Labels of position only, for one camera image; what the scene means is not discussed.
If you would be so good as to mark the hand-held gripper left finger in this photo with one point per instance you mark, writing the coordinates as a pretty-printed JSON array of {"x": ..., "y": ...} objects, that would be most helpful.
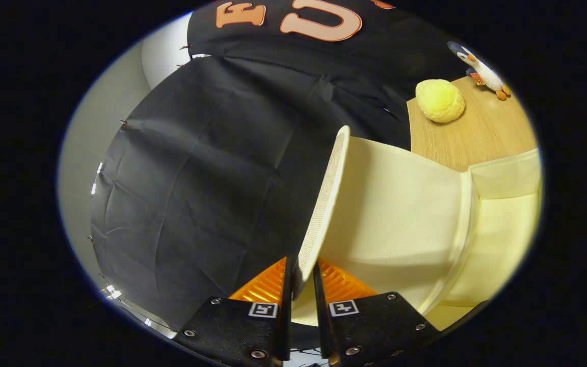
[{"x": 286, "y": 331}]

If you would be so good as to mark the cream fabric storage box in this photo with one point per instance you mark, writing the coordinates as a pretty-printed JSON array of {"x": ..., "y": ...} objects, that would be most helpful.
[{"x": 400, "y": 204}]

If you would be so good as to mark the yellow bun plush toy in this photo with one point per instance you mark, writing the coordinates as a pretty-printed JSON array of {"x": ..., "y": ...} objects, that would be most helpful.
[{"x": 440, "y": 101}]

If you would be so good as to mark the penguin plush toy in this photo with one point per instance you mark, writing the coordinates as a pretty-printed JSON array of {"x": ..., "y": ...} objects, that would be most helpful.
[{"x": 484, "y": 71}]

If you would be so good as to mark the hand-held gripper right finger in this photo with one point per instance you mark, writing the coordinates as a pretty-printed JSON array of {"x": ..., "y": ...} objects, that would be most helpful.
[{"x": 322, "y": 331}]

